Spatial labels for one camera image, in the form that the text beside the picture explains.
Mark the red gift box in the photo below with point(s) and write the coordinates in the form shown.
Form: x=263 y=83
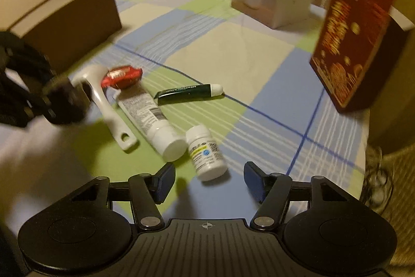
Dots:
x=350 y=37

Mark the checked tablecloth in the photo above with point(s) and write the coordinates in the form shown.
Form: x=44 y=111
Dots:
x=227 y=46

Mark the small white bottle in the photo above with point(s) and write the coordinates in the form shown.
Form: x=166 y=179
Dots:
x=206 y=153

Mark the brown cardboard box container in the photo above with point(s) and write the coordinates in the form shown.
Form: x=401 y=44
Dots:
x=71 y=24

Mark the white plastic spoon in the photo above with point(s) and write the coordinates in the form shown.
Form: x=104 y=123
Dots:
x=107 y=108

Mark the white cream tube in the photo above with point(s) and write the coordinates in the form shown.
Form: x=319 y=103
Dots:
x=146 y=114

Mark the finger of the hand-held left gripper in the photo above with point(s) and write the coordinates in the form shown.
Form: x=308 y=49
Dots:
x=56 y=84
x=52 y=114

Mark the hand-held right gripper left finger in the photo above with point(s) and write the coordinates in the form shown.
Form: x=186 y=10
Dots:
x=163 y=183

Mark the red snack packet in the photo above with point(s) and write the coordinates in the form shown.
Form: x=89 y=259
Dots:
x=121 y=75

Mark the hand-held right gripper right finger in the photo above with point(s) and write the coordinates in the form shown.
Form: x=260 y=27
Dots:
x=254 y=181

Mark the green lip gel tube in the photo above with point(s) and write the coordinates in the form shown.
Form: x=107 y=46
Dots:
x=184 y=92

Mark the beige cushioned chair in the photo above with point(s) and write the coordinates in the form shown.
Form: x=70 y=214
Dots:
x=398 y=173

